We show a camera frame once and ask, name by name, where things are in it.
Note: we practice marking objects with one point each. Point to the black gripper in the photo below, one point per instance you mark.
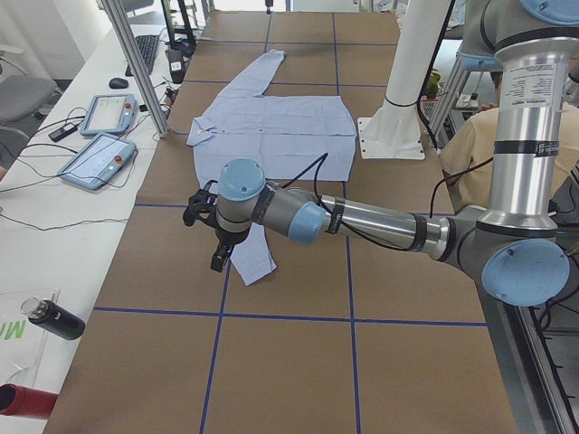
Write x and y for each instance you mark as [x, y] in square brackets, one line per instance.
[224, 238]

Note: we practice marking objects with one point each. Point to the light blue striped shirt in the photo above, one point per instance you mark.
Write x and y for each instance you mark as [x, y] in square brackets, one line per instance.
[255, 145]

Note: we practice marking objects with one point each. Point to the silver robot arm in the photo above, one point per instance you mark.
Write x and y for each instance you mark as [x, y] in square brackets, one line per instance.
[508, 248]

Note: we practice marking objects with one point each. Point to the near blue teach pendant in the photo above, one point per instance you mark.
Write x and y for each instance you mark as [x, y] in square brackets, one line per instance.
[95, 164]

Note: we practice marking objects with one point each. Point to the blue teach pendant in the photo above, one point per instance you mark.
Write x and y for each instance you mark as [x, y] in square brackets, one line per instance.
[111, 114]
[95, 164]

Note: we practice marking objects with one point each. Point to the brown paper table cover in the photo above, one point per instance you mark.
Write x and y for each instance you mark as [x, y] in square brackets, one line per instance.
[344, 337]

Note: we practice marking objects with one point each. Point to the far blue teach pendant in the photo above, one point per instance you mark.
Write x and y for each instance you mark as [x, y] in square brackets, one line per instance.
[111, 114]

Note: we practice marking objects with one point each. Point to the black water bottle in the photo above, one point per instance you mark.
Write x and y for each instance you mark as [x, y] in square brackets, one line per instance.
[53, 318]

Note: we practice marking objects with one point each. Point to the black computer mouse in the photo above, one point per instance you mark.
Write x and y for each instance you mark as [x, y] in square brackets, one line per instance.
[118, 83]

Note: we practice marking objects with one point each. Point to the black keyboard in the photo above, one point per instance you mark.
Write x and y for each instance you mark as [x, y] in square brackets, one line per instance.
[148, 46]

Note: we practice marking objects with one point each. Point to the grey office chair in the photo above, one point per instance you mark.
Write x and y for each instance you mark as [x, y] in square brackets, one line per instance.
[22, 95]

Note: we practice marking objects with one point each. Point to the red cylinder bottle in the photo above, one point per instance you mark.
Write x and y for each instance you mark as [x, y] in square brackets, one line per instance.
[20, 401]

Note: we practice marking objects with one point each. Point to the person in beige shirt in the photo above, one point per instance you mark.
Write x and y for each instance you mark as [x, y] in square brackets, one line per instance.
[474, 143]

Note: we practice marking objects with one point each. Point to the white camera mast post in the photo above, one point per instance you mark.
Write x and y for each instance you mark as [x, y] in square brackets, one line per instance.
[394, 132]

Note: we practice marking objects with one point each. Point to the aluminium frame post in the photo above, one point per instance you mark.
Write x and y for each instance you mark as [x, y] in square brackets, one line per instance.
[122, 28]

